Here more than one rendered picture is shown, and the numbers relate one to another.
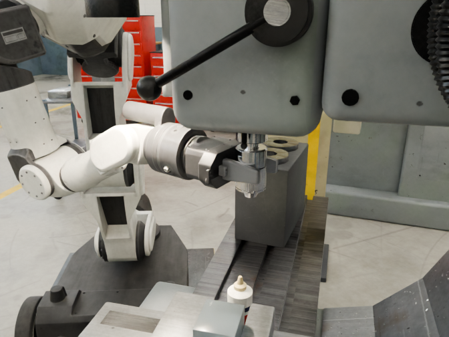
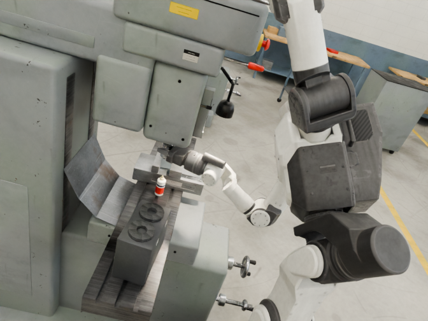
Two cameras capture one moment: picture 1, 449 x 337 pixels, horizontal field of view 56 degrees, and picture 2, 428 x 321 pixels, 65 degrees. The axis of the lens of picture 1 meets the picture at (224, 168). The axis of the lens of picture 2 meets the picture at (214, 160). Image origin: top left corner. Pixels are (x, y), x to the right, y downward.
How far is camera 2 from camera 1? 1.90 m
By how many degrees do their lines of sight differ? 125
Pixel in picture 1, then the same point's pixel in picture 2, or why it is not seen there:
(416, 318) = (92, 189)
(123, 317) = (195, 179)
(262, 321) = (156, 162)
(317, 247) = (116, 233)
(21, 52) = not seen: hidden behind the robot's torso
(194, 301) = (176, 169)
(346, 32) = not seen: hidden behind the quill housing
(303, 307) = (134, 200)
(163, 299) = (191, 236)
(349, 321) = (109, 214)
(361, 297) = not seen: outside the picture
